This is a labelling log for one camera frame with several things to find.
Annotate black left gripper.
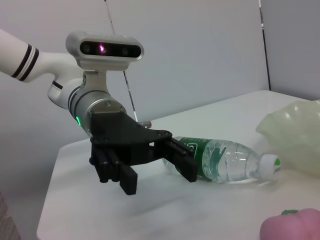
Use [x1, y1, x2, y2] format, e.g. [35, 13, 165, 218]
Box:
[87, 111, 199, 196]

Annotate clear green-label water bottle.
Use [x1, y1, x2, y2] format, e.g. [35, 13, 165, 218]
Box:
[162, 136, 282, 185]

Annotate pink toy peach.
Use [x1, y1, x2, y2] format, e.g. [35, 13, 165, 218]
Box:
[259, 208, 320, 240]

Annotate translucent green fruit plate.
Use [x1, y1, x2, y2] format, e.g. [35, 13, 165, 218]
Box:
[255, 99, 320, 179]

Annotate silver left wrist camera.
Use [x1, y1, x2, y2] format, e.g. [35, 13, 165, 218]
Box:
[65, 31, 144, 94]

